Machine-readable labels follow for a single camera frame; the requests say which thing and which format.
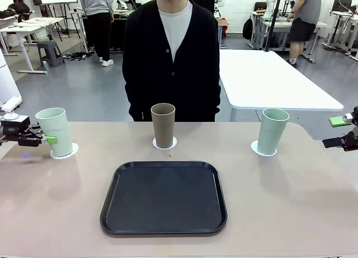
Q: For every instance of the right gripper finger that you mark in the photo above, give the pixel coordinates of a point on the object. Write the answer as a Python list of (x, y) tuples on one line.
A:
[(335, 142), (337, 121)]

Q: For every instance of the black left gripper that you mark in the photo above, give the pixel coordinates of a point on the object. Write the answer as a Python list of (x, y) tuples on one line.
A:
[(14, 125)]

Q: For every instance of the light green plastic cup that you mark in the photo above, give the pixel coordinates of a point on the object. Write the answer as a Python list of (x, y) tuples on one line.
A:
[(56, 123), (272, 132)]

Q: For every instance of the white scalloped paper coaster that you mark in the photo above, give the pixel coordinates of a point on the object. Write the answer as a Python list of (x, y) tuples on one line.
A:
[(176, 142), (76, 149), (254, 148)]

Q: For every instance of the brown plastic cup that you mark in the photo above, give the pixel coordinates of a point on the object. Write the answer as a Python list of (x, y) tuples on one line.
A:
[(163, 126)]

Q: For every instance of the white cylindrical air purifier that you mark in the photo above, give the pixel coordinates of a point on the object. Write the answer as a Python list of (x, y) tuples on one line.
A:
[(7, 81)]

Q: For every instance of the small green bottle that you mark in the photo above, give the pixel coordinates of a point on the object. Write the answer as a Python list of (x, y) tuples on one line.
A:
[(46, 67)]

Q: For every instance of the large white table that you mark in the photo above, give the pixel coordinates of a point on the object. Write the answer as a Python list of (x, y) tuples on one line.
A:
[(265, 79)]

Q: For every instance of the grey plastic step stool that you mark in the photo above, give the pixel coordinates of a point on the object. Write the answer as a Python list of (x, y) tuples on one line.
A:
[(50, 49)]

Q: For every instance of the white desk with black legs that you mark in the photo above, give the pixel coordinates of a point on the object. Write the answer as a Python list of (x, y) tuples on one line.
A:
[(344, 14)]

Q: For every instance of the white lab desk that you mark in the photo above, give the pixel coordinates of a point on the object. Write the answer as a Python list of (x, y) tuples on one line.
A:
[(279, 25)]

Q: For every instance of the black stand pole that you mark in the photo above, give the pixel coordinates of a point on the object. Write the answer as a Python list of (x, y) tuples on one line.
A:
[(272, 23)]

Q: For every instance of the person in grey shirt shorts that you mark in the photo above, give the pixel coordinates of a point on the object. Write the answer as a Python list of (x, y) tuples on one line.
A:
[(307, 6)]

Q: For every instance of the black bag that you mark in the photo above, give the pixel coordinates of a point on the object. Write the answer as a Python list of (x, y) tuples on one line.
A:
[(19, 9)]

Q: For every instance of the black backpack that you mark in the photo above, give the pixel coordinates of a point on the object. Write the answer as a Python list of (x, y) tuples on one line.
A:
[(247, 30)]

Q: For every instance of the person in grey hoodie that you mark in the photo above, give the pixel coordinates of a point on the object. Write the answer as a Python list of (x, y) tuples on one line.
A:
[(100, 25)]

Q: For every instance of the person in black cardigan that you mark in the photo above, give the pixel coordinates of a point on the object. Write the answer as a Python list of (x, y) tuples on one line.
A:
[(145, 59)]

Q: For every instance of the black plastic serving tray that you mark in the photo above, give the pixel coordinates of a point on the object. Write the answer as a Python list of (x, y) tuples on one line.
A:
[(165, 202)]

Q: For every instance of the wooden top desk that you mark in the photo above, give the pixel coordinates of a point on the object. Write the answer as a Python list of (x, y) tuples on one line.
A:
[(223, 22)]

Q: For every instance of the background person in black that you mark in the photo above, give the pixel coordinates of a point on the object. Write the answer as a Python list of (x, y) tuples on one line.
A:
[(204, 3)]

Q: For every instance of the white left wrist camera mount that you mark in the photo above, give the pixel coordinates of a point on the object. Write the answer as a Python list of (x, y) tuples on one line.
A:
[(11, 104)]

